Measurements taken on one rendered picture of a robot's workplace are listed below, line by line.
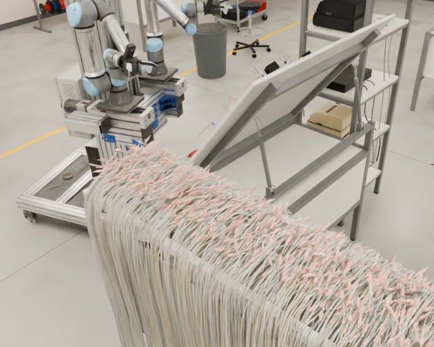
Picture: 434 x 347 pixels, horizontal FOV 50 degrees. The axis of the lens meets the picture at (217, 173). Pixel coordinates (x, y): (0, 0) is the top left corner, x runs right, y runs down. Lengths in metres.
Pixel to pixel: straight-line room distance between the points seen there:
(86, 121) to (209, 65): 3.28
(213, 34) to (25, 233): 3.34
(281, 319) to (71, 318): 2.21
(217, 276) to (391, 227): 2.63
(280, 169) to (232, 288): 1.67
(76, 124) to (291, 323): 2.20
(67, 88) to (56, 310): 1.50
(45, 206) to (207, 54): 3.11
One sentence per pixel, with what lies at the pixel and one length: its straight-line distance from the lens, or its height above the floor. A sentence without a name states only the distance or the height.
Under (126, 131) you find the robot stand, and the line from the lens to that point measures 3.06.
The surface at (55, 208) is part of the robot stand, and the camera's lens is 3.82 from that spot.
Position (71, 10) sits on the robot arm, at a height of 1.78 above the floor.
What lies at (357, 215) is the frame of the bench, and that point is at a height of 0.25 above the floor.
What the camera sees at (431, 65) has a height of 0.53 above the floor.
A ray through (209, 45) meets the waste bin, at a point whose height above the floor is 0.47.
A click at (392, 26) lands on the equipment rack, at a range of 3.33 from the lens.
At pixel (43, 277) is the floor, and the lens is 3.62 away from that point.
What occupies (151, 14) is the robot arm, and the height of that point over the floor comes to 1.54.
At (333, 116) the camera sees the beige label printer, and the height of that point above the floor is 0.85.
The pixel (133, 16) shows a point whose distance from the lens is 7.42.
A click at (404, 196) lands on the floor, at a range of 4.17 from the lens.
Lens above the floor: 2.43
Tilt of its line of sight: 35 degrees down
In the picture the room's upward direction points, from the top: 4 degrees counter-clockwise
